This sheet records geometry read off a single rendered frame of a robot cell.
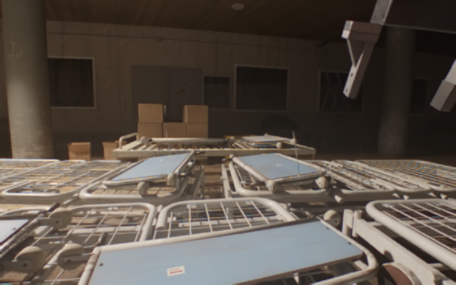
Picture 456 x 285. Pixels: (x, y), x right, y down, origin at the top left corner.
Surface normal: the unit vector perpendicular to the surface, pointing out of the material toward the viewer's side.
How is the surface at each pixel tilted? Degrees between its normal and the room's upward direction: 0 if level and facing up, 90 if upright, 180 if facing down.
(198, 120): 90
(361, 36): 113
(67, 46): 90
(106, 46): 90
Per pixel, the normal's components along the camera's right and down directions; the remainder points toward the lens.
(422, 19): -0.20, 0.49
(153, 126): 0.33, 0.11
